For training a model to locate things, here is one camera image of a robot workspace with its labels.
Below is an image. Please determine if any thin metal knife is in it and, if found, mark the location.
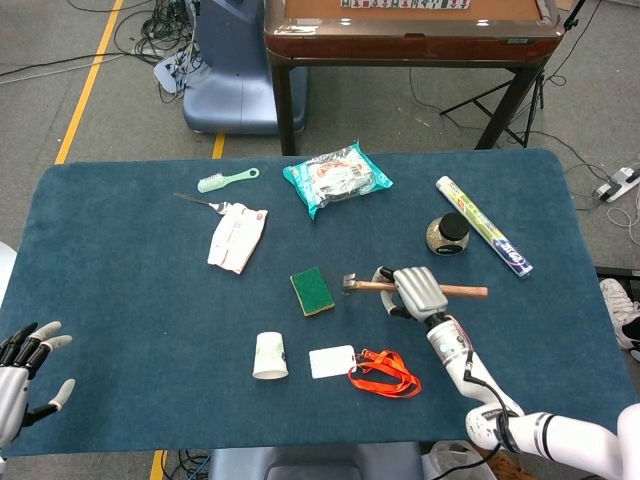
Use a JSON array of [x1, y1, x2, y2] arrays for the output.
[[173, 192, 221, 209]]

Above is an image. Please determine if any clear plastic bag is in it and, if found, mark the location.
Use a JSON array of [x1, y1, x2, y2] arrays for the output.
[[422, 439, 494, 480]]

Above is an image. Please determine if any brown bag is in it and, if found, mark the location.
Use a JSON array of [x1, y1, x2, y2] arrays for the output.
[[474, 444, 534, 480]]

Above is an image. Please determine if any cling film roll tube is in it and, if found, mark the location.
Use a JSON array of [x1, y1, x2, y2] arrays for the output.
[[435, 175, 534, 278]]

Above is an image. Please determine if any black tripod stand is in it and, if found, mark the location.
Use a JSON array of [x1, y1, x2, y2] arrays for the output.
[[439, 0, 589, 149]]

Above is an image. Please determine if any light green brush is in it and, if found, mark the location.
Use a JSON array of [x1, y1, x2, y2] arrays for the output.
[[196, 167, 261, 195]]

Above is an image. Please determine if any grey blue robot torso base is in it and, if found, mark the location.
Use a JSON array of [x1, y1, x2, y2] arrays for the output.
[[207, 442, 426, 480]]

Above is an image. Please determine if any white sneaker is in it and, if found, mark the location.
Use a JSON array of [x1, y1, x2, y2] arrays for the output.
[[598, 278, 640, 350]]

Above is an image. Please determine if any blue table cloth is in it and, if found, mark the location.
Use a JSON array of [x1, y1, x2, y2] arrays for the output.
[[0, 148, 624, 457]]

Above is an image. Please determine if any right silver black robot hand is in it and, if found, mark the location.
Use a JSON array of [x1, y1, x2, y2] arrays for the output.
[[372, 266, 450, 326]]

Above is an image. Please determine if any glass jar black lid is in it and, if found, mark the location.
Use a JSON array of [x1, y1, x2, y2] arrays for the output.
[[425, 212, 471, 257]]

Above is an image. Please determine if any white badge card holder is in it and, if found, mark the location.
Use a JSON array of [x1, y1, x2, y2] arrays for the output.
[[308, 344, 358, 380]]

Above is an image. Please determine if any white paper cup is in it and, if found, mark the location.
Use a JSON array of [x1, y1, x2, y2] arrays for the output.
[[251, 331, 290, 380]]

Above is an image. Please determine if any brown mahjong table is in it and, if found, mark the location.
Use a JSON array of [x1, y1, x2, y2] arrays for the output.
[[263, 0, 566, 156]]

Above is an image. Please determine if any green yellow sponge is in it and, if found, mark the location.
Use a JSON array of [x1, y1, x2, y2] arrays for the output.
[[289, 266, 336, 318]]

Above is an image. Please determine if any face-up mahjong tile row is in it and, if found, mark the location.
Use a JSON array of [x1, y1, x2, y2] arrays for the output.
[[340, 0, 471, 10]]

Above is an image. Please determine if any teal snack package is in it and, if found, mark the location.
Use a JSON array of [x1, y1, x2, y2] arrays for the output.
[[282, 140, 394, 221]]

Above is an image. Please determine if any white multi-socket adapter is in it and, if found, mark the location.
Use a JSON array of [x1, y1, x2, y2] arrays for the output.
[[152, 52, 195, 94]]

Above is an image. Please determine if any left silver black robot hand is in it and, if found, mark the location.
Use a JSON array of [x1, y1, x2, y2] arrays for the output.
[[0, 321, 76, 448]]

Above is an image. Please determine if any black cable bundle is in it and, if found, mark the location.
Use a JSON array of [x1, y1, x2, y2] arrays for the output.
[[113, 0, 201, 104]]

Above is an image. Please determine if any white power strip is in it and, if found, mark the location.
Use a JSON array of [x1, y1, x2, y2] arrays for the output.
[[594, 167, 640, 203]]

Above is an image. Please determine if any white wet wipes pack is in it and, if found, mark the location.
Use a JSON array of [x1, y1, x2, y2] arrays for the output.
[[207, 200, 269, 276]]

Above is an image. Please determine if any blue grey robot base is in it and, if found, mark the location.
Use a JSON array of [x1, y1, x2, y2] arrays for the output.
[[182, 0, 309, 135]]

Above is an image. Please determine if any wooden handle claw hammer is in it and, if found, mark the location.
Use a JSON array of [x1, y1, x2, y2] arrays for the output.
[[341, 273, 489, 300]]

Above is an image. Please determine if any orange lanyard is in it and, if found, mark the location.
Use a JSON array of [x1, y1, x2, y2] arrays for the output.
[[347, 348, 423, 399]]

